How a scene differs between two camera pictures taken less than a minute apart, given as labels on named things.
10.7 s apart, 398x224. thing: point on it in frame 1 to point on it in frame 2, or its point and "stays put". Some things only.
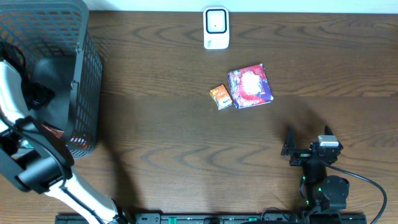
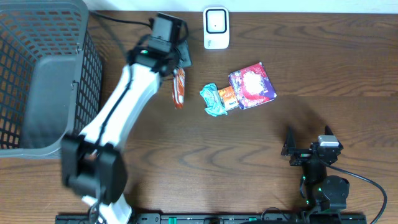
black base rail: x=213 y=218 stays put
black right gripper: x=306 y=155 stays put
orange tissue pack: x=221 y=97 to x=229 y=97
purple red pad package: x=250 y=86 stays put
